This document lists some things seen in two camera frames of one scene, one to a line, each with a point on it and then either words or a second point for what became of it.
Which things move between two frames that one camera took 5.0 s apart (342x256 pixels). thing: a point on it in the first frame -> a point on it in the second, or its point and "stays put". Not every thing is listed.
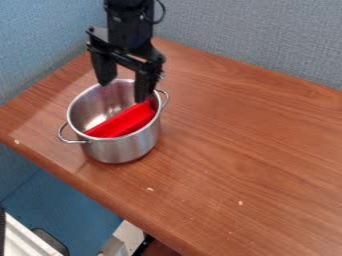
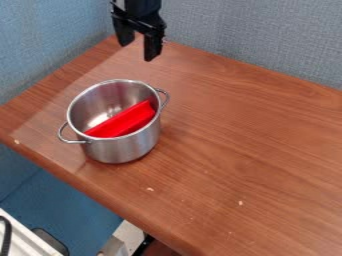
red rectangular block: (128, 121) stays put
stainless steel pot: (94, 103) stays put
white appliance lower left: (25, 242) stays put
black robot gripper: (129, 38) -> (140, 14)
